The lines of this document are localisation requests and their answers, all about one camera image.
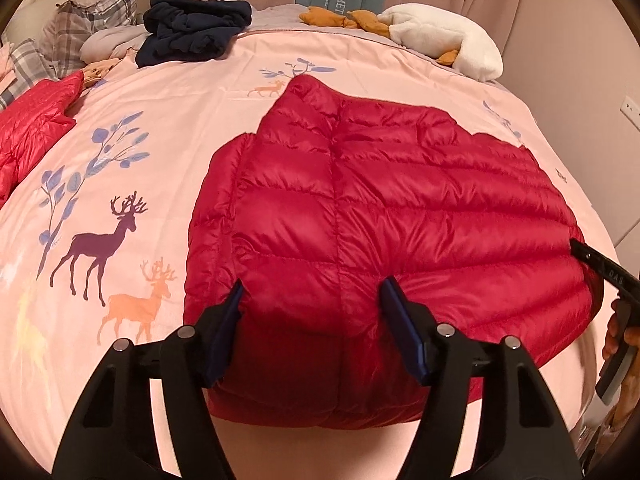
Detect orange cloth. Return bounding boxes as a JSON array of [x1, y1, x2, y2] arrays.
[[81, 57, 122, 89]]

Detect red down jacket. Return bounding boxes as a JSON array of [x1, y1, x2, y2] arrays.
[[182, 74, 603, 428]]

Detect beige headboard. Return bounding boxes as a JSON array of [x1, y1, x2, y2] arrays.
[[2, 0, 103, 46]]

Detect small plaid pillow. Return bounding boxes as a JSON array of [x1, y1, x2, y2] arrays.
[[0, 39, 57, 111]]

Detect pink deer-print duvet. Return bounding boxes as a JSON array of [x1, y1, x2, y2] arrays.
[[0, 25, 621, 480]]

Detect white goose plush toy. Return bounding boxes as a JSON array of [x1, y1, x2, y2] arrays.
[[300, 3, 504, 82]]

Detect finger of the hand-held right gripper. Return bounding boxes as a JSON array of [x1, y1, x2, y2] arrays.
[[570, 239, 640, 301]]

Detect large plaid pillow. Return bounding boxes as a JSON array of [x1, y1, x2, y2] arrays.
[[40, 0, 148, 78]]

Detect grey crumpled cloth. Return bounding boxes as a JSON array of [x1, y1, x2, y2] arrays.
[[80, 27, 151, 61]]

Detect white wall socket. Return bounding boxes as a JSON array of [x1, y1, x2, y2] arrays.
[[620, 94, 640, 132]]

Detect person's right hand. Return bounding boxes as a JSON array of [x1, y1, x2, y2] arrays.
[[602, 314, 622, 359]]

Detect navy blue clothes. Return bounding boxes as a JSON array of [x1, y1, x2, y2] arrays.
[[136, 0, 252, 67]]

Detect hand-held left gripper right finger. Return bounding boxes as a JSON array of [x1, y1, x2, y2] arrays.
[[380, 276, 583, 480]]

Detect red quilted jacket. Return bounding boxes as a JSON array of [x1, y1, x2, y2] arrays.
[[0, 70, 86, 206]]

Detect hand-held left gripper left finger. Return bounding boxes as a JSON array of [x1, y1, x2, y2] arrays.
[[52, 280, 246, 480]]

